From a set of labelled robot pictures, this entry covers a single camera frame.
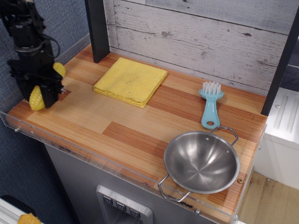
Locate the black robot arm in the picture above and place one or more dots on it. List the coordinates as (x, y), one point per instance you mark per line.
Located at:
(24, 24)

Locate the small stainless steel pan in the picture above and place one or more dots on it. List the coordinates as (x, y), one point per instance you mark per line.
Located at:
(200, 162)

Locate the light blue scrub brush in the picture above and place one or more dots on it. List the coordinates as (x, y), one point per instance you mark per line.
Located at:
(211, 92)

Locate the silver dispenser button panel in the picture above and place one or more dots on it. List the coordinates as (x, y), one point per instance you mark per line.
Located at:
(119, 209)

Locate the yellow object bottom left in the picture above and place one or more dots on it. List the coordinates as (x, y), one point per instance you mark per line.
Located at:
(28, 219)

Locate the white toy sink unit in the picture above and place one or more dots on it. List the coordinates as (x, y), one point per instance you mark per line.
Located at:
(278, 154)

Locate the black vertical post right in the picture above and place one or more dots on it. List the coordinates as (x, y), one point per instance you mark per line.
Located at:
(282, 65)

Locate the clear acrylic table guard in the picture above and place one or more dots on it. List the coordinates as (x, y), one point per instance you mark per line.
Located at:
(101, 128)

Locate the grey toy fridge cabinet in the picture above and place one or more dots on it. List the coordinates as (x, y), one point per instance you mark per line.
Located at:
(80, 177)

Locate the folded yellow cloth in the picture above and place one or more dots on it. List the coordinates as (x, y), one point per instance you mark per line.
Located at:
(130, 81)

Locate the yellow plastic corn cob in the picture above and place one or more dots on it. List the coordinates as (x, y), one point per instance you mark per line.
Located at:
(36, 100)

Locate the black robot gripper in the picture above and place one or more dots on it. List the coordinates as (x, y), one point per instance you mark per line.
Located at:
(35, 67)

